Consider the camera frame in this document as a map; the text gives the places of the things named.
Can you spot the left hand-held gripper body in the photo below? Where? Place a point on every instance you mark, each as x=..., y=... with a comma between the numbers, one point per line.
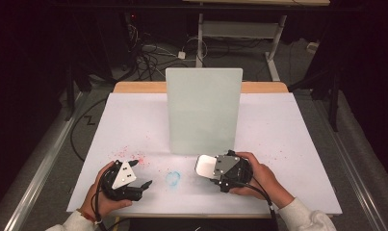
x=122, y=178

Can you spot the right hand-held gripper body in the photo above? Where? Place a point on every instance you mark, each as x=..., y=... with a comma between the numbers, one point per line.
x=233, y=171

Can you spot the white whiteboard eraser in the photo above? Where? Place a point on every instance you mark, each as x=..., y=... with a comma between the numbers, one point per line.
x=205, y=166

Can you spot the white whiteboard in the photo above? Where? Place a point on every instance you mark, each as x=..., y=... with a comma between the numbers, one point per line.
x=204, y=112

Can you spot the person's right hand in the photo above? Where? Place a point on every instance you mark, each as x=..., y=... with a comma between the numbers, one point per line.
x=265, y=183

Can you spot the person's left hand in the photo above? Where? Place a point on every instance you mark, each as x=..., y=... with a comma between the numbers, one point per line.
x=95, y=200

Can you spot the white table cover sheet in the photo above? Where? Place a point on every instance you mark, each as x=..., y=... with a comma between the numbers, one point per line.
x=134, y=122

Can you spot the white power adapter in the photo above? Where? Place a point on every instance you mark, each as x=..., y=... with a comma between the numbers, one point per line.
x=181, y=55

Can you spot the black metal stand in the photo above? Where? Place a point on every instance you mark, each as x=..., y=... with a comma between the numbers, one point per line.
x=334, y=102

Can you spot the grey metal floor rail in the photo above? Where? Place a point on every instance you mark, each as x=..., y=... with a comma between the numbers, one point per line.
x=37, y=166
x=352, y=166

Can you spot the white metal desk frame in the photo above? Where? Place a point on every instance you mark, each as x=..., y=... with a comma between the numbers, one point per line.
x=238, y=29

